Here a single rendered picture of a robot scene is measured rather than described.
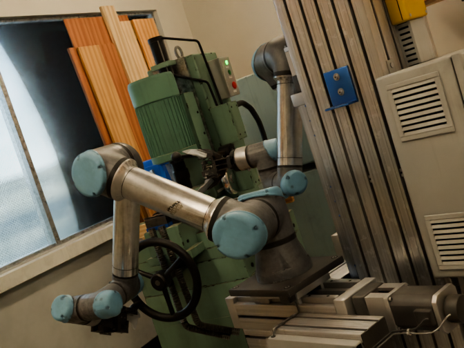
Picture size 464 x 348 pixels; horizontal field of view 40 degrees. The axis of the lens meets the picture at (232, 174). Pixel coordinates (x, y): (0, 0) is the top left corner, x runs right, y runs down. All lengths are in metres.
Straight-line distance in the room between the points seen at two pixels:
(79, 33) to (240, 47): 1.34
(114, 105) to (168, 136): 1.70
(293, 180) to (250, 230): 0.42
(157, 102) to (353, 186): 0.92
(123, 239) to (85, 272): 1.90
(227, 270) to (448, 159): 1.03
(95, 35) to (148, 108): 1.92
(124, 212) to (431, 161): 0.85
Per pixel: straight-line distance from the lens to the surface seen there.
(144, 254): 2.32
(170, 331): 2.39
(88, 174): 1.62
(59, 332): 3.57
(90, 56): 3.95
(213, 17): 4.95
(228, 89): 2.51
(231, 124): 2.41
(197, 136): 2.39
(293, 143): 1.86
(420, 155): 1.41
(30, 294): 3.46
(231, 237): 1.46
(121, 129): 3.91
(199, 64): 2.48
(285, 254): 1.60
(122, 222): 1.81
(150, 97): 2.26
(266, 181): 1.96
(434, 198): 1.43
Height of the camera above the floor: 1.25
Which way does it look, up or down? 5 degrees down
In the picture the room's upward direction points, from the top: 18 degrees counter-clockwise
